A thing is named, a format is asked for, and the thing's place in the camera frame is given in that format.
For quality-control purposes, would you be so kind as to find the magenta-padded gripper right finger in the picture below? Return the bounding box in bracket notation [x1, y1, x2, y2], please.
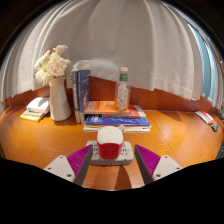
[134, 144, 183, 186]

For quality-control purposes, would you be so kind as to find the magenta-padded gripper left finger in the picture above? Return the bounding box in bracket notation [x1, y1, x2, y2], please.
[43, 144, 94, 187]

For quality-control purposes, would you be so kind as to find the red and white charger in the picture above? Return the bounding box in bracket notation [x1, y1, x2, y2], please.
[96, 125, 124, 160]

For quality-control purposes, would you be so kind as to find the flat white book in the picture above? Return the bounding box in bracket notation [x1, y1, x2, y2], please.
[83, 124, 152, 133]

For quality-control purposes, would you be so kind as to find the yellow book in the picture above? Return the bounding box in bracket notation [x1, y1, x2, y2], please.
[19, 109, 46, 123]

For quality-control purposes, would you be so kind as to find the dark cloth bag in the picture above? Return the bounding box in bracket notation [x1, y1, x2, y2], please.
[216, 139, 224, 160]

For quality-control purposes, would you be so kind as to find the red and white booklet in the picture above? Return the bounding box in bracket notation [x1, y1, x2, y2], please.
[194, 110, 215, 126]

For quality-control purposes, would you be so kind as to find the white ceramic vase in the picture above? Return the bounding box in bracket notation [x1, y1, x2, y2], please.
[48, 77, 72, 122]

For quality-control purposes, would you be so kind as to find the flat blue book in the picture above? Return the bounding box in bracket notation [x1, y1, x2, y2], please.
[84, 114, 152, 128]

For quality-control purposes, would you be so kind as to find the flat orange book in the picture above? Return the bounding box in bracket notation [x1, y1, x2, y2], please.
[83, 100, 147, 120]

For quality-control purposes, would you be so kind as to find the upright blue book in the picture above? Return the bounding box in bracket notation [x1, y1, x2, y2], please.
[77, 69, 91, 114]

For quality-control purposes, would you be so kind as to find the clear green-labelled plastic bottle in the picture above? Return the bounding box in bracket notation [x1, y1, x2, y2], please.
[114, 66, 131, 112]

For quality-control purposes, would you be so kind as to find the white flower bouquet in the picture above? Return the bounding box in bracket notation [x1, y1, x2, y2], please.
[34, 44, 72, 86]

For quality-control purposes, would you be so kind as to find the window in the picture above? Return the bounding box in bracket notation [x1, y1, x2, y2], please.
[189, 23, 215, 101]

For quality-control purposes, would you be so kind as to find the white curtain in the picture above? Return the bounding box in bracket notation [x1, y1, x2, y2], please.
[0, 0, 224, 114]

